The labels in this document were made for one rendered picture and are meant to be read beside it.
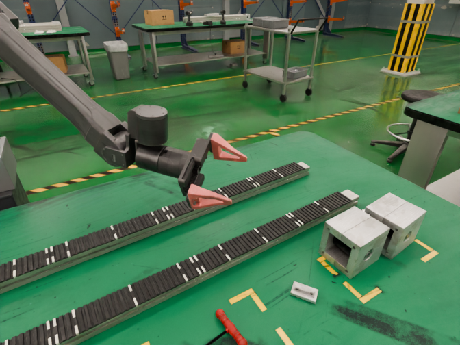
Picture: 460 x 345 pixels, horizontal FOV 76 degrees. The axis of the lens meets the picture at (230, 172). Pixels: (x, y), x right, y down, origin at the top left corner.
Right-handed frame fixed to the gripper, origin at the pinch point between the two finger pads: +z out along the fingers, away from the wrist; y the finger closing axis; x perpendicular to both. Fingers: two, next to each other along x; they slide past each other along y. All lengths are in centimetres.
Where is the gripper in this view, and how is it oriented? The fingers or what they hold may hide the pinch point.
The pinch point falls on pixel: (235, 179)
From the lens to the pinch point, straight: 56.0
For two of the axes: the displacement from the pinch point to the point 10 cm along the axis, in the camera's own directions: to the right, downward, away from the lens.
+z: 9.5, 2.5, -1.9
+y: 3.1, -8.2, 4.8
